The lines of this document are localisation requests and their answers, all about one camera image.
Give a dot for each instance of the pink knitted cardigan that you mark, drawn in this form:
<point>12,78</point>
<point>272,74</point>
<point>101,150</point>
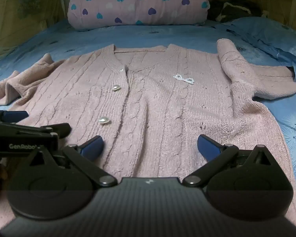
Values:
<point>162,103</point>

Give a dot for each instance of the pink heart-print pillow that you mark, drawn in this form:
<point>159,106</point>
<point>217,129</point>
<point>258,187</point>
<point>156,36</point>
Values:
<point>138,5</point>

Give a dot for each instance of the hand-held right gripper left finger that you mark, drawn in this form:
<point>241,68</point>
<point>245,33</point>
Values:
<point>92,146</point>

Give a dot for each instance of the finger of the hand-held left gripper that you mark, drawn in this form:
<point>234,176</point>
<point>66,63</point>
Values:
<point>61,129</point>
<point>14,116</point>

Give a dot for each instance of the blue floral bedsheet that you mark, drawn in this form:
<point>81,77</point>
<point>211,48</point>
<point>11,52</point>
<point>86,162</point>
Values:
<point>162,34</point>

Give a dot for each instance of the dark cloth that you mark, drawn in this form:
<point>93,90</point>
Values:
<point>236,7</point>

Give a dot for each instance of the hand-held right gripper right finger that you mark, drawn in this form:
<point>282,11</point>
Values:
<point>208,147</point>

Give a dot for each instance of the blue folded blanket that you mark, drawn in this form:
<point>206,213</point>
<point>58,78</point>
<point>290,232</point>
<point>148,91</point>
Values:
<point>268,32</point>

